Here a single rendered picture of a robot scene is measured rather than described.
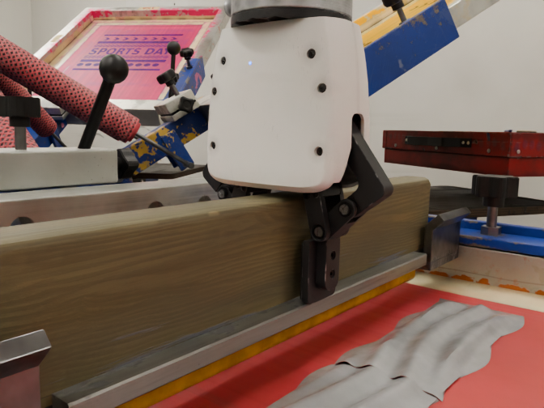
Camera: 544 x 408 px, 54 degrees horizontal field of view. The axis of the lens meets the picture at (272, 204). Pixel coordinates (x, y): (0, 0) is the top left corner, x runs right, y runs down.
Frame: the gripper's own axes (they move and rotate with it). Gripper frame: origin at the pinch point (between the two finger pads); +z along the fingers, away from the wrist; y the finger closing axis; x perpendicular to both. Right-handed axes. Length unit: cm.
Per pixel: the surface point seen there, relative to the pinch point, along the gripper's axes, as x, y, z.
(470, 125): 200, -55, -11
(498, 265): 25.2, 6.8, 3.9
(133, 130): 31, -57, -8
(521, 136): 88, -7, -8
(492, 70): 200, -48, -33
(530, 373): 6.9, 14.0, 5.9
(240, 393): -6.7, 2.2, 5.9
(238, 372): -4.9, 0.4, 5.9
